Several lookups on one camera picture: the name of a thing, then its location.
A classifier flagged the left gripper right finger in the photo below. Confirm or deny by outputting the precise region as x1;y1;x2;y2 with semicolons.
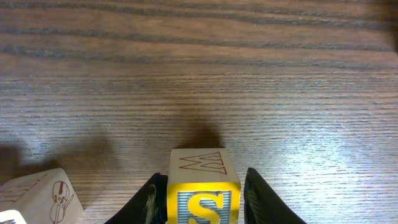
244;167;305;224

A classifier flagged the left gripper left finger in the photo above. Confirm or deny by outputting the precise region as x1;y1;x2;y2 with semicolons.
105;173;168;224

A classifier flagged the yellow S block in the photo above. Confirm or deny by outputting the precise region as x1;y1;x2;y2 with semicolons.
1;168;83;224
167;148;241;224

